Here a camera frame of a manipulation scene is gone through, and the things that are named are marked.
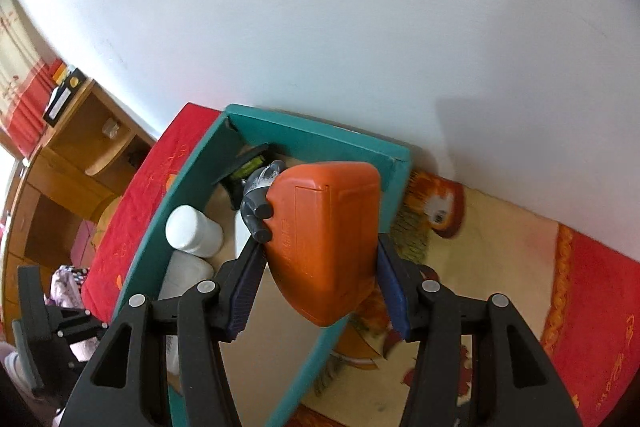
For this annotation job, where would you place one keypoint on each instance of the wooden bedside shelf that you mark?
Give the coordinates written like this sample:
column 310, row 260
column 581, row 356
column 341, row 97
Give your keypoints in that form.
column 78, row 168

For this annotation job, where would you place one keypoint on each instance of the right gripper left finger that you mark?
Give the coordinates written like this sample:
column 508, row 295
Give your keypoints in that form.
column 125, row 382

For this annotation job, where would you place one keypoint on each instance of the teal cardboard box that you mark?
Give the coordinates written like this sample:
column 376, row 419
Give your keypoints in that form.
column 275, row 360

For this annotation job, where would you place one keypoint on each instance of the white orange medicine jar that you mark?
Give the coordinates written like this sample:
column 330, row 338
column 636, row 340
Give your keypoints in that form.
column 190, row 231

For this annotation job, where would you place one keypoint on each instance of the white earbuds case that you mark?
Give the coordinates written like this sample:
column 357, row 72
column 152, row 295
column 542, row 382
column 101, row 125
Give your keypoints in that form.
column 241, row 234

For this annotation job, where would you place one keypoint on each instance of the orange plastic case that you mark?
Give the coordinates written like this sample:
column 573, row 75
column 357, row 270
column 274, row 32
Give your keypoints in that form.
column 324, row 227

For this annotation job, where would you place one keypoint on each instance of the grey cable plug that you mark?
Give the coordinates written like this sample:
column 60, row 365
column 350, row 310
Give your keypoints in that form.
column 255, row 208

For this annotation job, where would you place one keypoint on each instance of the black round tape measure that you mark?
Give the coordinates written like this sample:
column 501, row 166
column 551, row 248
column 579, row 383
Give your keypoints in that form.
column 234, row 176

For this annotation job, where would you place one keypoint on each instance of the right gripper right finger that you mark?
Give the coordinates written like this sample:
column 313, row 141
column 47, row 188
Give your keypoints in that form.
column 514, row 382

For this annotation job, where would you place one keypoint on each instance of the books on shelf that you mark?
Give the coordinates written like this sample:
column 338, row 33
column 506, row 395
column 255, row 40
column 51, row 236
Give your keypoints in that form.
column 68, row 80

